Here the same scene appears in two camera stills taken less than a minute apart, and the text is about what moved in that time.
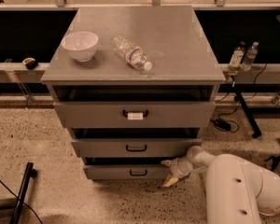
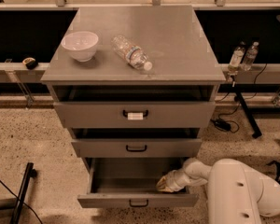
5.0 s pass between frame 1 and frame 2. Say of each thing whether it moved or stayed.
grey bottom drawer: moved
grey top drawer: stayed
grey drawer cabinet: stayed
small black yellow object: stayed
